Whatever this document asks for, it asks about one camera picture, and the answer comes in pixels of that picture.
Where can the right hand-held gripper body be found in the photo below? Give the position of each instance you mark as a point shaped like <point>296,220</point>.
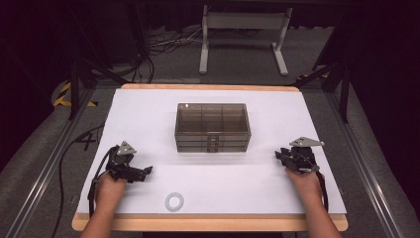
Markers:
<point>302,158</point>

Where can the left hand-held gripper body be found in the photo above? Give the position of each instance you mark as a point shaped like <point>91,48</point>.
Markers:
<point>120,163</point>

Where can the smoky clear plastic drawer cabinet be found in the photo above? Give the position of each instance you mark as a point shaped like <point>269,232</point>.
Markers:
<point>212,122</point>

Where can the person's right hand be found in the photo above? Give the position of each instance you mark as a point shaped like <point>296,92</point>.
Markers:
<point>305,186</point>

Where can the person's left hand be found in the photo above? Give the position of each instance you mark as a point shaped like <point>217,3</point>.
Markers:
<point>110,191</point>

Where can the white table mat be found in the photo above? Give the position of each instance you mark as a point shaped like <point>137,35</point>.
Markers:
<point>211,178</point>

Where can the wooden table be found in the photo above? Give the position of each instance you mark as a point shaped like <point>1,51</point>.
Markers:
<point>211,224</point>

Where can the yellow black hazard tape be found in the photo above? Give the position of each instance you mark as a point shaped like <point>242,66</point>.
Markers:
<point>62,95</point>

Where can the white metal stand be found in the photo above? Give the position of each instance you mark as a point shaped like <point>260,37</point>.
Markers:
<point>246,20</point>

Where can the aluminium floor rail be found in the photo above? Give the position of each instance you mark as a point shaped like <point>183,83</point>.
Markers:
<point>363,165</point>
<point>46,168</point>

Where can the black metal frame stand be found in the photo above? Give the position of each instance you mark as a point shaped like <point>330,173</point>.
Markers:
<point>345,95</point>
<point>74,89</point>

